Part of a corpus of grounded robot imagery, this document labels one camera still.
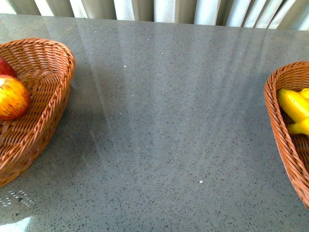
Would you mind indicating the yellow red apple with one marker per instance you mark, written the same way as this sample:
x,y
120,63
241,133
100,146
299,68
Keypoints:
x,y
14,98

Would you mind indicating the yellow banana with brown tip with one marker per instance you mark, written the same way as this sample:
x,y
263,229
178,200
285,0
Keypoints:
x,y
294,104

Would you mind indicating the yellow banana with cut stem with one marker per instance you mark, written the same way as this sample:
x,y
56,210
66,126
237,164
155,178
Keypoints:
x,y
301,127

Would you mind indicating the left brown wicker basket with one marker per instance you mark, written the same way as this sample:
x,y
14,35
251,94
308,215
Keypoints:
x,y
46,68

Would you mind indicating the brown wicker basket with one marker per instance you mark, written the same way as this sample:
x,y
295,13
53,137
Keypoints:
x,y
46,68
293,150

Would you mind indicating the right brown wicker basket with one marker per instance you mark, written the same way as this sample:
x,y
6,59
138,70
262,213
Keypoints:
x,y
293,150

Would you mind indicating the yellow banana in basket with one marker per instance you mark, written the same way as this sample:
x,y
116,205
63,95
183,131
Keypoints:
x,y
304,92

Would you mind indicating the white pleated curtain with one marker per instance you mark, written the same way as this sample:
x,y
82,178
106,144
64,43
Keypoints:
x,y
262,14

